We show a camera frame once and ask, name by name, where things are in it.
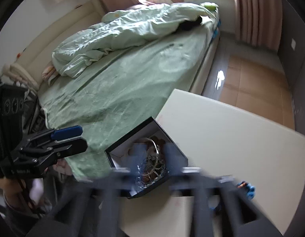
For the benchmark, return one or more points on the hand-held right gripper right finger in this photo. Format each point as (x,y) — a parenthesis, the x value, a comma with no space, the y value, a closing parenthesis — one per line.
(189,190)

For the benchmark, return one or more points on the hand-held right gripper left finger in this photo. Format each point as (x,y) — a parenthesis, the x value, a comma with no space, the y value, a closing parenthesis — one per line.
(120,190)

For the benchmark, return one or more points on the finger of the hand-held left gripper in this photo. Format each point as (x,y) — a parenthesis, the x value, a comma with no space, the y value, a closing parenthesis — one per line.
(68,147)
(66,132)

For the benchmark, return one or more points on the black jewelry box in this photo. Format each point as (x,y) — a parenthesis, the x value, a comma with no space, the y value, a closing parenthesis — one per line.
(172,150)

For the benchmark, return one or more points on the silver bangle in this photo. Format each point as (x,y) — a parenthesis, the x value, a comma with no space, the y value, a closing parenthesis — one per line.
(154,145)

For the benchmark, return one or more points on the person's left hand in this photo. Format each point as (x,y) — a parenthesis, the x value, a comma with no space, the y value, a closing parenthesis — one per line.
(15,192)

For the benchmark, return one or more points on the cream knitted blanket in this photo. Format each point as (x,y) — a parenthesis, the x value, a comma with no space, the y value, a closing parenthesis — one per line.
(17,75)

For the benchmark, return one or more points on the small blue beaded item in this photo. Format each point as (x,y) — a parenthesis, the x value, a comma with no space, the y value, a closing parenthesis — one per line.
(249,190)

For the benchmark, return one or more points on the pink pillow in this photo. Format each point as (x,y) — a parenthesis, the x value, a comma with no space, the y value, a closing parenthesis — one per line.
(47,72)

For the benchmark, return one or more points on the white square table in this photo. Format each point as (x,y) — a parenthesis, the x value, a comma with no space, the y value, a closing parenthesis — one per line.
(229,140)

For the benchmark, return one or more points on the bed with green sheet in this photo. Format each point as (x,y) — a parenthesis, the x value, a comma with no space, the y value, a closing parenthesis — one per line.
(130,79)

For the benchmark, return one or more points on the cream padded headboard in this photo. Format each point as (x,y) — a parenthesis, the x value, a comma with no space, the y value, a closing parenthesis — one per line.
(48,34)

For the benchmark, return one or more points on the light green duvet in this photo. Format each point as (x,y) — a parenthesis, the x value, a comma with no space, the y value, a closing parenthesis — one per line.
(122,29)

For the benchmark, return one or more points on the flattened cardboard sheets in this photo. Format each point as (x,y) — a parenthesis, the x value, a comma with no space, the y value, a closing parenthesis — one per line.
(256,86)

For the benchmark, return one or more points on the blue printed bedsheet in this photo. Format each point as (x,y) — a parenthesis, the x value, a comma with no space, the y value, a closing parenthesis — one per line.
(215,29)

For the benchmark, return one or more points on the black cloth item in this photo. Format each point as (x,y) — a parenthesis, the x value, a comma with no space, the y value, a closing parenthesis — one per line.
(190,23)

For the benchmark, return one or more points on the grey wardrobe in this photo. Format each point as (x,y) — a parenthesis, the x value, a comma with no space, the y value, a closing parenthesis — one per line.
(298,61)

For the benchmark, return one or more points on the small green box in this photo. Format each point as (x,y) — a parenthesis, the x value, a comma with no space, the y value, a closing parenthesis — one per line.
(208,5)

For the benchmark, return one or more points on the white wall switch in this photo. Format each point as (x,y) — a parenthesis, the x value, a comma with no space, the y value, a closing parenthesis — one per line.
(293,44)

